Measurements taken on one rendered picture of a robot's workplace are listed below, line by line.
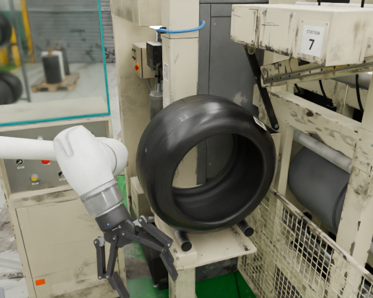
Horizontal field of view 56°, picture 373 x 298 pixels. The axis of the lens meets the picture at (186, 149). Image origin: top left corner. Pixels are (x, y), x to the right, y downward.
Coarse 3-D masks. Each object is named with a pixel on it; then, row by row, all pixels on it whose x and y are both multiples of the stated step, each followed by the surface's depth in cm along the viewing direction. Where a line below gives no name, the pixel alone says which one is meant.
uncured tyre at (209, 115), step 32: (192, 96) 139; (160, 128) 129; (192, 128) 122; (224, 128) 125; (256, 128) 130; (160, 160) 123; (256, 160) 157; (160, 192) 127; (192, 192) 164; (224, 192) 166; (256, 192) 143; (192, 224) 137; (224, 224) 143
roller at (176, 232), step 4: (172, 228) 148; (176, 232) 145; (180, 232) 144; (184, 232) 144; (176, 236) 143; (180, 236) 142; (184, 236) 141; (180, 240) 140; (184, 240) 139; (188, 240) 140; (180, 244) 139; (184, 244) 138; (188, 244) 138; (184, 248) 138; (188, 248) 139
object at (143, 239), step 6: (126, 234) 80; (132, 234) 80; (138, 234) 82; (138, 240) 80; (144, 240) 80; (150, 240) 81; (156, 240) 82; (150, 246) 80; (156, 246) 80; (162, 246) 82; (162, 252) 79
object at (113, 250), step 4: (112, 236) 81; (116, 236) 81; (112, 240) 81; (116, 240) 81; (112, 244) 81; (112, 248) 81; (116, 248) 83; (112, 252) 82; (116, 252) 83; (112, 256) 82; (116, 256) 84; (108, 260) 82; (112, 260) 82; (108, 264) 82; (112, 264) 83; (108, 268) 82; (112, 268) 83; (108, 272) 83; (112, 272) 84; (108, 276) 83
